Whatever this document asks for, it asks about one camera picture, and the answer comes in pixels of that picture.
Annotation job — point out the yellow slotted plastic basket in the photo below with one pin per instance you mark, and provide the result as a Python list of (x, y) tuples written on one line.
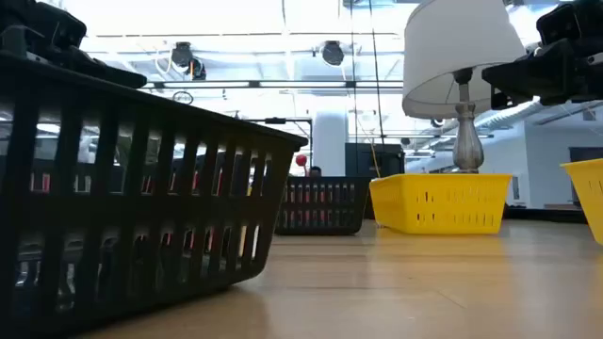
[(589, 198), (440, 207)]

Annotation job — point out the red ball on stick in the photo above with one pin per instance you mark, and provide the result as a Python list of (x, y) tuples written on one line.
[(301, 160)]

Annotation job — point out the black slotted plastic basket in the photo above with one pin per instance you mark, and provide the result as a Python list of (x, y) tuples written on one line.
[(325, 226), (141, 212)]

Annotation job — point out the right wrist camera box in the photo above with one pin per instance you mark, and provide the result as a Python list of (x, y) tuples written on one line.
[(575, 23)]

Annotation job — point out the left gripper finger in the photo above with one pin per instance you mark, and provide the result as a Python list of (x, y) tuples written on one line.
[(108, 75)]

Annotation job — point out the black aluminium table frame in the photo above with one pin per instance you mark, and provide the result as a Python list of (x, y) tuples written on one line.
[(546, 214)]

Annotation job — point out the person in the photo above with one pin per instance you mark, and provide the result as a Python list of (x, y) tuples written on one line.
[(314, 171)]

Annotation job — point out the white shade table lamp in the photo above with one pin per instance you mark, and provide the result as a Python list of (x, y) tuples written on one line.
[(452, 47)]

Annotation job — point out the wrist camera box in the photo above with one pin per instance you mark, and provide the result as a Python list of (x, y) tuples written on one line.
[(47, 23), (575, 23)]

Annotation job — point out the white building column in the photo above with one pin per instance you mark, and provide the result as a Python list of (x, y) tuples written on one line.
[(330, 141)]

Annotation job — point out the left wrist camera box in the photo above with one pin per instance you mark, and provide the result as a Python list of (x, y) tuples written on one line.
[(47, 23)]

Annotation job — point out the black cabinet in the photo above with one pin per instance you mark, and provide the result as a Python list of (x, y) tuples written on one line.
[(363, 160)]

